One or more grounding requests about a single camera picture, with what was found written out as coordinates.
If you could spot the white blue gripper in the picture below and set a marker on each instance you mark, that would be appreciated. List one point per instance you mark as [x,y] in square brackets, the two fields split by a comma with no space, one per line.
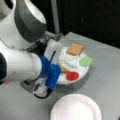
[50,73]

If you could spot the toasted bread slice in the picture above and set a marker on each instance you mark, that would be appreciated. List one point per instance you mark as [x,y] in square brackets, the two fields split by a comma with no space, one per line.
[75,49]
[64,70]

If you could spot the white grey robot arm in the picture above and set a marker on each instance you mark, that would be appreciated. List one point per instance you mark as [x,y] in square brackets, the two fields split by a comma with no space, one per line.
[21,25]

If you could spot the red tomato slice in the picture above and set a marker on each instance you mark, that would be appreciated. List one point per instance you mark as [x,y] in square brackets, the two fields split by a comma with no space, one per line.
[72,76]

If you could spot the white divided round tray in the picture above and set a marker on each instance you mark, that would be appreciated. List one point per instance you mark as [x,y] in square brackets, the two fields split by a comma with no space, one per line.
[71,63]

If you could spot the green lettuce piece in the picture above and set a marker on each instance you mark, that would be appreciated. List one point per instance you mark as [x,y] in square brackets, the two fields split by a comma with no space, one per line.
[86,61]

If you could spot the white paper plate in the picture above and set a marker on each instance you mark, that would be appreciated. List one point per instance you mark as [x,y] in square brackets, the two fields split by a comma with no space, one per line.
[75,107]

